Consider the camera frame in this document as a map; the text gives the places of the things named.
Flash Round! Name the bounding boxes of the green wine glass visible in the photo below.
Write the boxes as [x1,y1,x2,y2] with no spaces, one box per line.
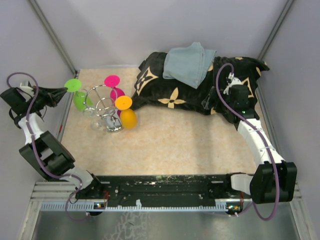
[64,78,93,112]

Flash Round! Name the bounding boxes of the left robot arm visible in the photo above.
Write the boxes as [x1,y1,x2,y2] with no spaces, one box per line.
[0,86,104,199]

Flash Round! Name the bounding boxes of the black patterned blanket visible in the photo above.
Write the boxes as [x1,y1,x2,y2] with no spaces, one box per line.
[131,52,270,115]

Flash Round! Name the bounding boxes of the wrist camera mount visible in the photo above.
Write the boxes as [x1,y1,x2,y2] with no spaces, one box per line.
[19,80,34,93]
[223,72,242,95]

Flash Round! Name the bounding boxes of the grey slotted cable duct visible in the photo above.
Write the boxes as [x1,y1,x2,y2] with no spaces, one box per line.
[39,199,242,213]

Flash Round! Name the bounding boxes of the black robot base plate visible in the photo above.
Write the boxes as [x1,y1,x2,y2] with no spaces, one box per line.
[74,173,253,208]

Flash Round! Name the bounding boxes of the clear wine glass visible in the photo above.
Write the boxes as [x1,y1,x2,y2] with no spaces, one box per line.
[83,108,105,130]

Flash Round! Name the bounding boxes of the pink wine glass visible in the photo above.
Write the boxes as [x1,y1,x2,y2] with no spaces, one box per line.
[104,75,125,104]

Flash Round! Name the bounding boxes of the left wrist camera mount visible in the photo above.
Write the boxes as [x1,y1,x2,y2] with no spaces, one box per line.
[19,80,34,93]

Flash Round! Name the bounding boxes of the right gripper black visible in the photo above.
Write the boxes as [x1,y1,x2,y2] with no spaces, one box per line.
[202,86,235,114]

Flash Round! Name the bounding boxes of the chrome wire glass rack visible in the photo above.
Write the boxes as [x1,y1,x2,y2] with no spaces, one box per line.
[87,84,123,133]

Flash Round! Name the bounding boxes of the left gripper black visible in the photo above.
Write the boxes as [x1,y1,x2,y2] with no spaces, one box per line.
[25,85,68,111]

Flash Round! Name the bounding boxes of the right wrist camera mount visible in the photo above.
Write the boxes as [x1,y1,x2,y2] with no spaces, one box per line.
[223,72,242,95]

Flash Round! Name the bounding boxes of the orange wine glass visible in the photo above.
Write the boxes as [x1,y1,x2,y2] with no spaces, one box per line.
[115,95,138,129]

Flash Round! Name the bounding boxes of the light blue folded towel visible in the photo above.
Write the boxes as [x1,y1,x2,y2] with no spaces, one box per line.
[162,42,217,89]

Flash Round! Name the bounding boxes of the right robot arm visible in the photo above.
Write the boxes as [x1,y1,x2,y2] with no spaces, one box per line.
[205,84,297,204]

